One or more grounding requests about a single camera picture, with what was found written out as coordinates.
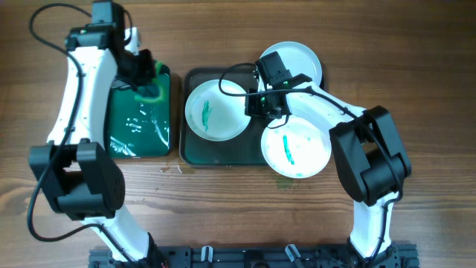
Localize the green yellow sponge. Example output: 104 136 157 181
134 61 170 104

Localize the white plate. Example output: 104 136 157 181
261 115 332 179
261 41 324 87
184 79 251 141

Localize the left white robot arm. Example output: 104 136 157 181
27 23 164 267

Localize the left black cable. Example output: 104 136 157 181
25 2 131 261

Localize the white plate bottom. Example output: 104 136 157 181
261 115 332 179

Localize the black cable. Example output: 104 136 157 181
25 2 131 261
217 62 405 260

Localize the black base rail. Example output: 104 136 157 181
88 243 420 268

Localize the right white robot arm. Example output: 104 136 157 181
245 81 411 266

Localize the white plate top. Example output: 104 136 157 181
261 41 324 87

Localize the right black cable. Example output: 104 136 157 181
217 62 405 260

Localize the small green water tray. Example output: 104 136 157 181
105 86 172 159

